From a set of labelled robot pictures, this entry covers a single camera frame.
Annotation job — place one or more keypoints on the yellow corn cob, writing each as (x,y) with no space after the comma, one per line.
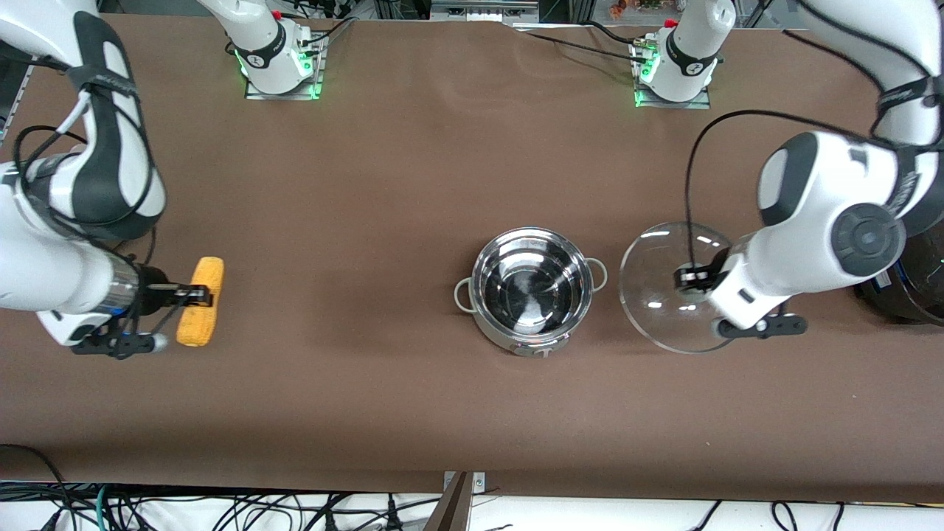
(198,326)

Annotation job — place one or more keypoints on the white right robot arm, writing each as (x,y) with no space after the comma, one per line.
(44,273)

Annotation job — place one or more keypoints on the stainless steel pot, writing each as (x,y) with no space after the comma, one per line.
(531,287)

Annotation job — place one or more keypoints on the metal table edge bracket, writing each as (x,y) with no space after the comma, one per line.
(476,481)

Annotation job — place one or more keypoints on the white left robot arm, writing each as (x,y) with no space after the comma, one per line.
(811,192)

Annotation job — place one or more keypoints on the black round appliance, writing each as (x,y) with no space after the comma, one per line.
(903,295)

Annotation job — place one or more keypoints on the grey metal box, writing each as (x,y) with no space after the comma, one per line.
(483,9)

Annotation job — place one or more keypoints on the brown table cover sheet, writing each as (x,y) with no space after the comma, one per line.
(383,184)

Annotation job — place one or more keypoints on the glass pot lid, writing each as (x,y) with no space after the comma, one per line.
(649,295)

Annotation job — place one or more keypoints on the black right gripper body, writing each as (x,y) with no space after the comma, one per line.
(155,286)

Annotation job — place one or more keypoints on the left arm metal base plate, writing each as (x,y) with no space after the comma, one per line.
(700,104)

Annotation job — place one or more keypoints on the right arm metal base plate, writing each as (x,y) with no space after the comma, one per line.
(254,93)

